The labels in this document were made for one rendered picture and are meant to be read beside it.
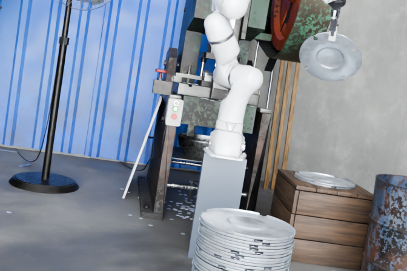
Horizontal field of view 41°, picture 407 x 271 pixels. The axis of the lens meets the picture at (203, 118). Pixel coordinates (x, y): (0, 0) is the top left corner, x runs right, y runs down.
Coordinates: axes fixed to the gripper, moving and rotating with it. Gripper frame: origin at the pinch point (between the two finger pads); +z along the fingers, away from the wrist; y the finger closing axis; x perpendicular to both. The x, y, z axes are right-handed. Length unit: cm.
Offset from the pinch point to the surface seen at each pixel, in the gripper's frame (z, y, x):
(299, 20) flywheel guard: 12.9, 23.1, 18.8
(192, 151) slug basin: 72, -27, 65
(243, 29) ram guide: 26, 26, 49
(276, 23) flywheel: 49, 63, 39
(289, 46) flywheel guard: 30.7, 22.7, 23.2
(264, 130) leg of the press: 56, -16, 27
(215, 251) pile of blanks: -20, -129, 15
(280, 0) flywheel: 42, 78, 39
